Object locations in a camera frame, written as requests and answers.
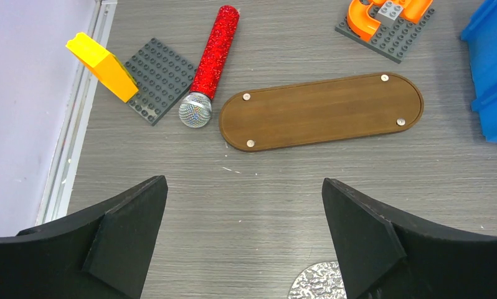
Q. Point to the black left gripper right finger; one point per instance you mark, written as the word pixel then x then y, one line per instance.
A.
pixel 384 252

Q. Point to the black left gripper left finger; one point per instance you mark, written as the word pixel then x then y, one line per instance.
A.
pixel 103 251

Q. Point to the brown oval wooden tray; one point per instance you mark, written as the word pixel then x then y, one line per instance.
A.
pixel 319 112

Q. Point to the red glitter toy microphone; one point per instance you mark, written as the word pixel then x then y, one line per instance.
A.
pixel 195 110

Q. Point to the dark grey studded baseplate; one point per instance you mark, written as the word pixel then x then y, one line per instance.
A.
pixel 162 76

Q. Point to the yellow toy block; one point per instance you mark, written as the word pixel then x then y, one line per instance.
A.
pixel 104 65

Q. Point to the grey baseplate with orange track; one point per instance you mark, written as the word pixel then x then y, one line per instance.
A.
pixel 389 28

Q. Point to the blue plastic organizer bin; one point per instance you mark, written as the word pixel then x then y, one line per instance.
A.
pixel 481 37

